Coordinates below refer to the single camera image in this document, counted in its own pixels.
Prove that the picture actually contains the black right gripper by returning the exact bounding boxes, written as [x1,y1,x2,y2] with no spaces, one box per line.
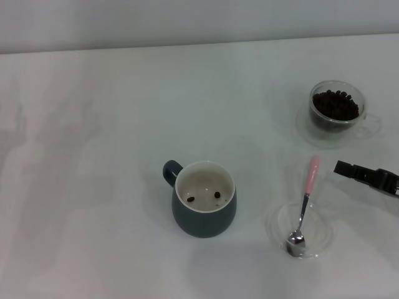
[333,159,399,199]

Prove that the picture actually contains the pink handled metal spoon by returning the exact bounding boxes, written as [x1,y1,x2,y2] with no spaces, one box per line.
[286,155,322,258]

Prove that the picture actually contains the clear glass cup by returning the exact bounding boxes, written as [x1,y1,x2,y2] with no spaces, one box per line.
[308,80,383,140]

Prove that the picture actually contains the pile of coffee beans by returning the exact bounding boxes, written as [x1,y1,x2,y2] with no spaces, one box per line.
[312,89,360,122]

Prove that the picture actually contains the clear glass saucer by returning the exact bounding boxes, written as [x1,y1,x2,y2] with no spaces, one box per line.
[294,104,375,150]
[264,201,338,261]

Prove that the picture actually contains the dark green ceramic mug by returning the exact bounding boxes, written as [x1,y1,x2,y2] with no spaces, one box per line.
[161,159,238,239]

